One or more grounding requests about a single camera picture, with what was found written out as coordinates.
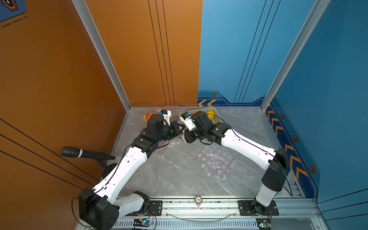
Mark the round silver knob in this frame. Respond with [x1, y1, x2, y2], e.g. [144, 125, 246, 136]
[195, 195, 203, 207]

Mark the aluminium corner post right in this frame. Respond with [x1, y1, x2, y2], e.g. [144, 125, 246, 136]
[260, 0, 330, 113]

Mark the aluminium corner post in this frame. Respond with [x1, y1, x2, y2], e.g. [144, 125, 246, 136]
[72, 0, 131, 111]
[260, 0, 330, 113]

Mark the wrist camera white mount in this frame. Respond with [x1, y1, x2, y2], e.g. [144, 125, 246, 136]
[179, 111, 196, 131]
[160, 109, 172, 123]

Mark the aluminium corner post left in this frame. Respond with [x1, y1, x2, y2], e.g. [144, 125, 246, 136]
[72, 0, 131, 111]

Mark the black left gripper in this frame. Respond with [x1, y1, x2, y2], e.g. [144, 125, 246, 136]
[156, 121, 186, 144]

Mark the black microphone on stand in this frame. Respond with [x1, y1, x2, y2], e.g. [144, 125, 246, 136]
[60, 147, 117, 179]

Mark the green circuit board right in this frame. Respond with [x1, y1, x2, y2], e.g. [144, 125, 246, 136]
[256, 218, 272, 230]

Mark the clear zip-top bag blue zipper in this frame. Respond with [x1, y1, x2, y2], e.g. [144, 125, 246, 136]
[142, 105, 187, 124]

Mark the green circuit board left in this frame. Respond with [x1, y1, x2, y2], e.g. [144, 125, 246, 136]
[133, 218, 153, 228]

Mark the yellow basket peach right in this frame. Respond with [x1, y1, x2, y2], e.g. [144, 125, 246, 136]
[206, 111, 215, 120]

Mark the green circuit board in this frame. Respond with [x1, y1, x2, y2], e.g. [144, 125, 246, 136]
[133, 218, 153, 228]
[256, 218, 272, 230]

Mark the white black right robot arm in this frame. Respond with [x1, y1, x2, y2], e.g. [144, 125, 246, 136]
[179, 111, 290, 216]

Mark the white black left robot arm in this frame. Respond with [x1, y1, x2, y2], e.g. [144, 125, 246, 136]
[76, 114, 186, 230]

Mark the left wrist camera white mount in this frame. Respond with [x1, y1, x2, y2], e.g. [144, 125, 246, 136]
[160, 109, 172, 123]

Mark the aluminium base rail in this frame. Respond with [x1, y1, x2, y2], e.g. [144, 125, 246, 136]
[111, 196, 328, 230]

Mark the green perforated plastic basket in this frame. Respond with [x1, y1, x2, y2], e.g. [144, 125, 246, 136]
[178, 107, 220, 124]

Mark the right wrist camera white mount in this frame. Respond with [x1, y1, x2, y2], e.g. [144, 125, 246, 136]
[179, 111, 196, 131]

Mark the pink-trimmed bag of bags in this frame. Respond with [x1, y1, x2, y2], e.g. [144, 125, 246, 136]
[195, 145, 238, 181]

